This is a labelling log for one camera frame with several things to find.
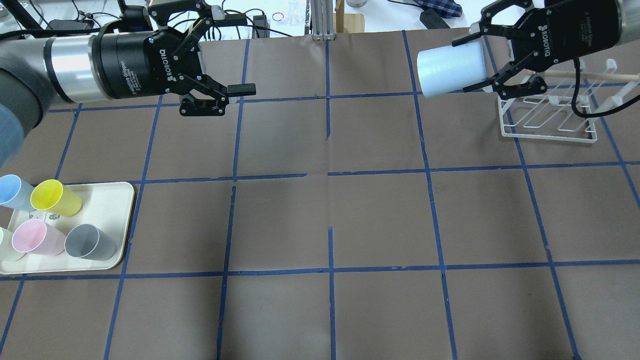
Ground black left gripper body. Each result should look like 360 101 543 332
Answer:
90 27 203 100

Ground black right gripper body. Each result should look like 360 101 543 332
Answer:
510 0 622 68

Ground light blue plastic cup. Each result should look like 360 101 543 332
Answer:
417 41 487 98

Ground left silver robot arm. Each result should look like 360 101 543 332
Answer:
0 0 256 166

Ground yellow plastic cup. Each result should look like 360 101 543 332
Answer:
30 178 83 217

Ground blue plastic cup on tray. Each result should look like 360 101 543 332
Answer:
0 174 35 212

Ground grey plastic cup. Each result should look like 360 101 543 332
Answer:
64 223 117 261

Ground pink plastic cup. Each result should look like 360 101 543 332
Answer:
11 218 66 256

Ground wooden mug tree stand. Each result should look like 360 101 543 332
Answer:
334 0 366 34

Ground cream plastic tray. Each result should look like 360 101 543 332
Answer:
0 182 136 276

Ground white wire cup rack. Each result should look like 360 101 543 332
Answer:
497 59 639 144

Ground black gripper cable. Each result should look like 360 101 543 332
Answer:
570 57 640 119

